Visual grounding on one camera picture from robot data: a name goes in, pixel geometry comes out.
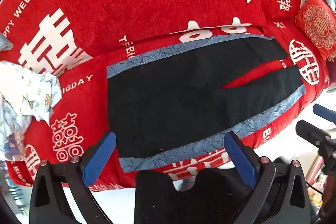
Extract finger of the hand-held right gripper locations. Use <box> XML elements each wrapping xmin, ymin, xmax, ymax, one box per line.
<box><xmin>313</xmin><ymin>104</ymin><xmax>336</xmax><ymax>123</ymax></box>
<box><xmin>296</xmin><ymin>120</ymin><xmax>332</xmax><ymax>147</ymax></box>

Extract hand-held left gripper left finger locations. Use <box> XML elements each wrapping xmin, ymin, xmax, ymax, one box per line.
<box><xmin>30</xmin><ymin>132</ymin><xmax>117</xmax><ymax>224</ymax></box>

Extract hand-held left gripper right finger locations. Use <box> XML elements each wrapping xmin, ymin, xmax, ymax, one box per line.
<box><xmin>224</xmin><ymin>131</ymin><xmax>312</xmax><ymax>224</ymax></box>

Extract black pants with blue-grey trim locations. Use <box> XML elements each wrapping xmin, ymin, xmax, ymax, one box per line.
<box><xmin>106</xmin><ymin>34</ymin><xmax>306</xmax><ymax>172</ymax></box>

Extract colourful clutter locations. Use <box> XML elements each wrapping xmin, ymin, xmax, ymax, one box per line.
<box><xmin>308</xmin><ymin>154</ymin><xmax>336</xmax><ymax>216</ymax></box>

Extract red patterned cushion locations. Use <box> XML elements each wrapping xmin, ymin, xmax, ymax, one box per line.
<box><xmin>290</xmin><ymin>0</ymin><xmax>336</xmax><ymax>62</ymax></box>

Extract pile of light printed clothes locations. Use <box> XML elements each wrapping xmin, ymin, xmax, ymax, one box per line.
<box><xmin>0</xmin><ymin>61</ymin><xmax>63</xmax><ymax>161</ymax></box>

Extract grey cloth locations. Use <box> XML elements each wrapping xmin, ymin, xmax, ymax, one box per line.
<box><xmin>0</xmin><ymin>32</ymin><xmax>14</xmax><ymax>52</ymax></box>

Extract red printed blanket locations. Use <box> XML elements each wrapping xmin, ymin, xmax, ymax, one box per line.
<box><xmin>0</xmin><ymin>0</ymin><xmax>332</xmax><ymax>189</ymax></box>

